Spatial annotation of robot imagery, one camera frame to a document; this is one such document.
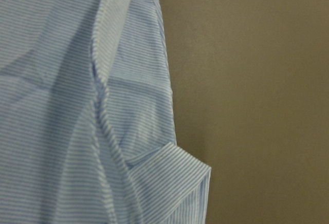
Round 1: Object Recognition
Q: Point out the blue white striped shirt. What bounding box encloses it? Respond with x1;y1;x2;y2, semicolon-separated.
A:
1;0;211;223

